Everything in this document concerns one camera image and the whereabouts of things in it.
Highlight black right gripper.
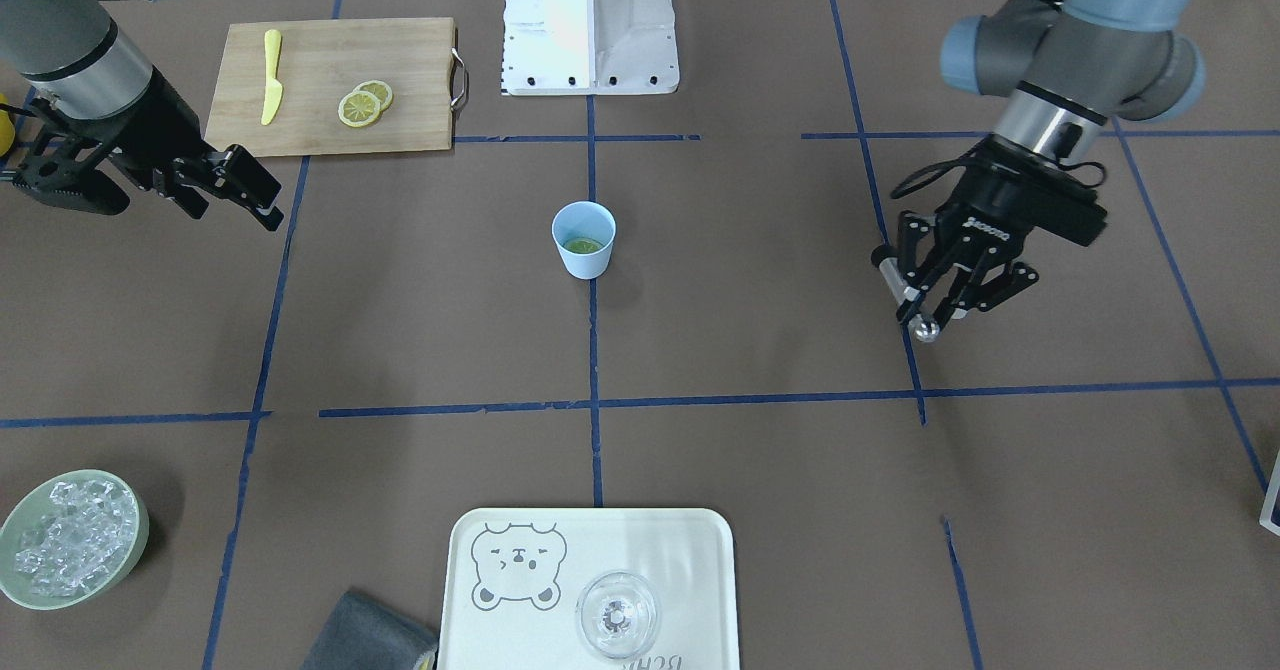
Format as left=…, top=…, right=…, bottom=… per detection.
left=3, top=76, right=284, bottom=232

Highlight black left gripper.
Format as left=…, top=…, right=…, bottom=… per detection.
left=896, top=140, right=1108, bottom=325

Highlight yellow lemon slices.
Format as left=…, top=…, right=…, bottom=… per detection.
left=337, top=79, right=396, bottom=128

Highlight steel muddler black cap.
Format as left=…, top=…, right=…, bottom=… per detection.
left=870, top=243, right=941, bottom=345

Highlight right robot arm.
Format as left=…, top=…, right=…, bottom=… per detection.
left=1, top=0, right=283, bottom=231

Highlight yellow lemon by edge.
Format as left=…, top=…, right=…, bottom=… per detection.
left=0, top=94, right=17, bottom=159

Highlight light blue cup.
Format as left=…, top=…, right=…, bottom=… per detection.
left=550, top=201, right=617, bottom=281

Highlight wooden cutting board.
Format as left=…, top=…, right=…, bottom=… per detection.
left=204, top=17, right=465, bottom=158

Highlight yellow plastic knife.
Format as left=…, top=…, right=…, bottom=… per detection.
left=260, top=28, right=284, bottom=126

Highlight green bowl of ice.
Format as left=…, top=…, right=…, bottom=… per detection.
left=1, top=469, right=150, bottom=611

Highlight grey folded cloth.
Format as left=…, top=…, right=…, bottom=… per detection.
left=301, top=591, right=439, bottom=669

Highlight white bear tray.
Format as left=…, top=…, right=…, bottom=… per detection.
left=436, top=509, right=741, bottom=669

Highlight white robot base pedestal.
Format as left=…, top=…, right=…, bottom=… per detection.
left=500, top=0, right=681, bottom=97

